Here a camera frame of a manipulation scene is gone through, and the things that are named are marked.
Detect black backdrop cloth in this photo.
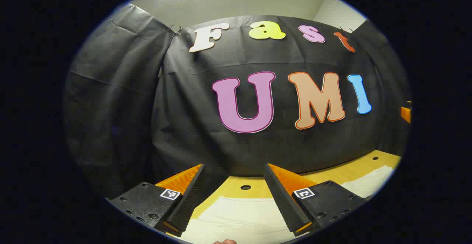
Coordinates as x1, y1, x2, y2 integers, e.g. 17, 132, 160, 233
63, 4, 412, 200

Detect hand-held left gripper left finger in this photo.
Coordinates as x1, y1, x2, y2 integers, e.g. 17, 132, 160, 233
106, 164, 206, 237

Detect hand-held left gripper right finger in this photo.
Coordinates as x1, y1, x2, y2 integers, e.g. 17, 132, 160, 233
263, 163, 370, 237

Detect white jeans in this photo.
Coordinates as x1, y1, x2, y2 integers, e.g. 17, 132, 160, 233
180, 165, 395, 244

